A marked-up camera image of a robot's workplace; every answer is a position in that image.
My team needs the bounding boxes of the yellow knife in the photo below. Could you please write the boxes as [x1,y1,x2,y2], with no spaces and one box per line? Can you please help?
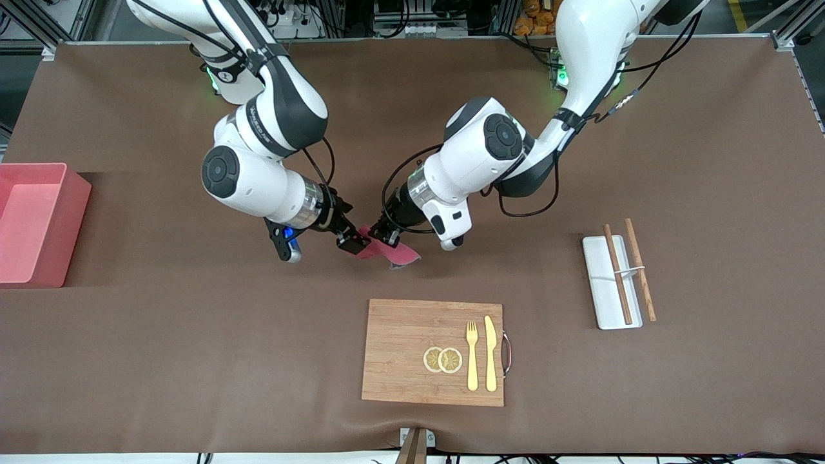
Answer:
[484,315,498,392]

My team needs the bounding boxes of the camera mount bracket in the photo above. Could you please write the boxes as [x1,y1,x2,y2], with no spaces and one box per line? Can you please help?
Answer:
[395,427,436,464]

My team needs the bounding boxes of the wooden cutting board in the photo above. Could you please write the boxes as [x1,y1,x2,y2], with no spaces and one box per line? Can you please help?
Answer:
[362,298,505,407]

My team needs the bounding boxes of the white rectangular tray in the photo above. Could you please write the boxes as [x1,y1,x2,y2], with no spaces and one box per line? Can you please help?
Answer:
[582,235,644,331]

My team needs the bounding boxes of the yellow fork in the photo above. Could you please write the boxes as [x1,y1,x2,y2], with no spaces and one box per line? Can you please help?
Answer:
[466,320,480,392]

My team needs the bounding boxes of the aluminium frame profile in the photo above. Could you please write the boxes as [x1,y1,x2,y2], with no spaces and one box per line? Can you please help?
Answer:
[0,0,97,62]
[770,0,825,52]

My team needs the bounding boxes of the red cloth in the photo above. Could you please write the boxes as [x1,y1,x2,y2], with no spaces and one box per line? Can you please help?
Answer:
[351,224,421,269]

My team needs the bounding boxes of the orange snack bags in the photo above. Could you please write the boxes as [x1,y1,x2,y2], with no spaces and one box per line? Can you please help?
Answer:
[514,0,561,36]

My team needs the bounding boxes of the pink plastic bin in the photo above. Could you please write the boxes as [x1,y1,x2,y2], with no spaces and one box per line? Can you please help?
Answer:
[0,163,92,289]

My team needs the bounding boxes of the brown wooden chopstick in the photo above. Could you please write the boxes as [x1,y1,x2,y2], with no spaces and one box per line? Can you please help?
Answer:
[624,218,657,322]
[603,224,634,325]

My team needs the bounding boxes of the white power strip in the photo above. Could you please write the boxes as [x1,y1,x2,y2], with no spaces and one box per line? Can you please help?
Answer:
[258,0,323,38]

